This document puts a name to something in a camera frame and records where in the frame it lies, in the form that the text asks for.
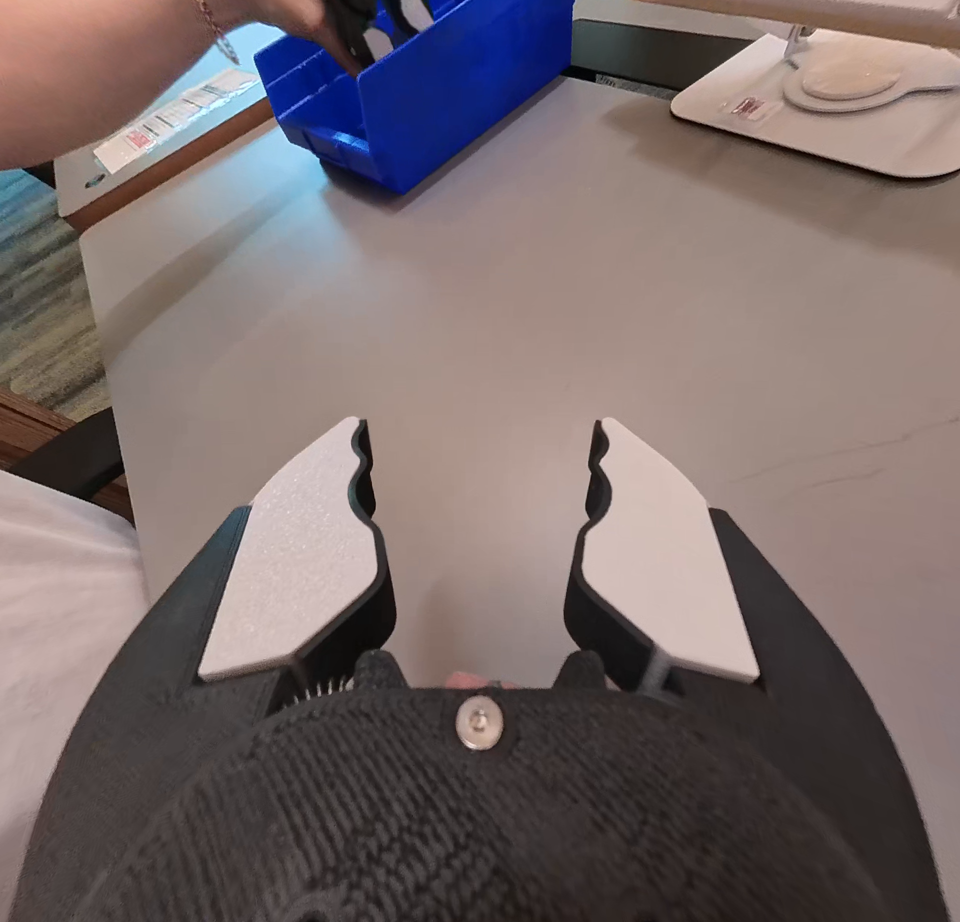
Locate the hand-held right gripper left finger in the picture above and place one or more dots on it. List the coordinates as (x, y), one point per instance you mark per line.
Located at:
(300, 562)

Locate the blue plastic bin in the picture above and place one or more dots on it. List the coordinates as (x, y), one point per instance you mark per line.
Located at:
(465, 89)

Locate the person's white t-shirt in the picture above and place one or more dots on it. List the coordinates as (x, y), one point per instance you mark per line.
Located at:
(60, 599)

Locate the person's left forearm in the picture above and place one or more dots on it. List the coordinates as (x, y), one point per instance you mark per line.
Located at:
(90, 59)

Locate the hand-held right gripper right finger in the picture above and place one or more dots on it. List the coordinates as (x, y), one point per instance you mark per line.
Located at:
(667, 562)

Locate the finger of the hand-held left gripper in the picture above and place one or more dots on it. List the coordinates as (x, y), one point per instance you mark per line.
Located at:
(379, 45)
(412, 6)

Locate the person's right hand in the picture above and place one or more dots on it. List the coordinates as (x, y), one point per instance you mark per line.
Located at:
(465, 680)

